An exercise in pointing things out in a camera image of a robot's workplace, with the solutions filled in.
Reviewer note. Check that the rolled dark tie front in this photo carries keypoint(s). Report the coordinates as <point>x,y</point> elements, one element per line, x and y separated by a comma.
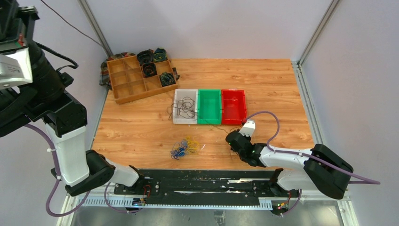
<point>167,79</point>

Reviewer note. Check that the rolled green tie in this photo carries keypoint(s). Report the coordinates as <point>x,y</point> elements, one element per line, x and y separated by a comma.
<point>160,55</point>

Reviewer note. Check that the wooden compartment tray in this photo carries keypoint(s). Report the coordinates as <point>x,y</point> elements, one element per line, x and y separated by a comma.
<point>129,84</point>

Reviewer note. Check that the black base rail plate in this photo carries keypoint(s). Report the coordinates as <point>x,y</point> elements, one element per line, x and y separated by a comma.
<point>207,188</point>

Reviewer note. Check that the green plastic bin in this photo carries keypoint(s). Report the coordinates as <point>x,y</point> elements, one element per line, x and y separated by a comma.
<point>209,106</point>

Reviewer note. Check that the white plastic bin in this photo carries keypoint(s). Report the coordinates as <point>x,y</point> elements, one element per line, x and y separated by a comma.
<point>185,106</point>

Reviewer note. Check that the rolled dark tie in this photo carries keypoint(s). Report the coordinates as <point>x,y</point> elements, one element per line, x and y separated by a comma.
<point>149,69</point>
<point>146,56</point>
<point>167,79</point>

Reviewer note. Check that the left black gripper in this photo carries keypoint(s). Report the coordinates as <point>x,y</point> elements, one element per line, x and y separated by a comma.
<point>16,26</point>

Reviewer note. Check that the aluminium frame rail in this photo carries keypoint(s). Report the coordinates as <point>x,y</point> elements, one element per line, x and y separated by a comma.
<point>103,207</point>

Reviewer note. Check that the red plastic bin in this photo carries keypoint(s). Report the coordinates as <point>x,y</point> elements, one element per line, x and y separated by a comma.
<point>234,109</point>

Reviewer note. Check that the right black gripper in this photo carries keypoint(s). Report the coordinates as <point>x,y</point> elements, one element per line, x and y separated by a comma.
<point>247,138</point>

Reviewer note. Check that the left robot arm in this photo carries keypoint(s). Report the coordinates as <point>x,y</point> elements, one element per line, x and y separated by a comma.
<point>66,121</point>

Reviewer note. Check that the rolled dark tie back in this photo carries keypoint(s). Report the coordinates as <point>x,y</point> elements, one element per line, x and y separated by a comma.
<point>146,56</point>

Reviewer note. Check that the plaid cloth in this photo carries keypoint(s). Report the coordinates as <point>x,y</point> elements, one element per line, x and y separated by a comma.
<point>104,77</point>

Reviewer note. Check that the rolled dark tie middle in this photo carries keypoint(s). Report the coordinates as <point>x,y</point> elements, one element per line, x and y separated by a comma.
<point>149,69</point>

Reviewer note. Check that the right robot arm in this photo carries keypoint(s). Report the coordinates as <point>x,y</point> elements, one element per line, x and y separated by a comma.
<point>312,169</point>

